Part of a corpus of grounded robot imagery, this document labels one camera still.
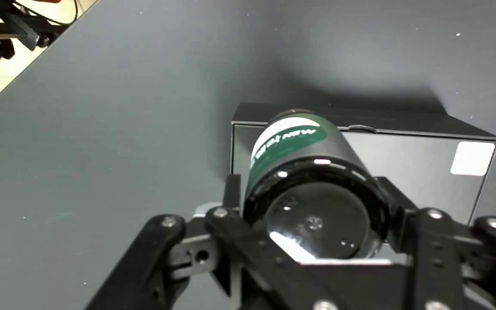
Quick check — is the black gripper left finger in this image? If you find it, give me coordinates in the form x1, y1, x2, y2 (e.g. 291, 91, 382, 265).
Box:
222, 174, 241, 208

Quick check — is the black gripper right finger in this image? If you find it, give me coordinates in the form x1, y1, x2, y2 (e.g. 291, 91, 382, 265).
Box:
378, 177, 418, 248

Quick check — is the black bottle with green label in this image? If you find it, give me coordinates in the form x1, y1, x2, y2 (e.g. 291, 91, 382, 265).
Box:
242, 110, 389, 263

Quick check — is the black box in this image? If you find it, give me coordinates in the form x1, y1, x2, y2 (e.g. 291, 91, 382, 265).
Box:
230, 103, 496, 229

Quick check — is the black equipment base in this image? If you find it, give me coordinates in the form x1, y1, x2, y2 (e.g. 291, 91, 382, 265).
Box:
0, 0, 79, 60

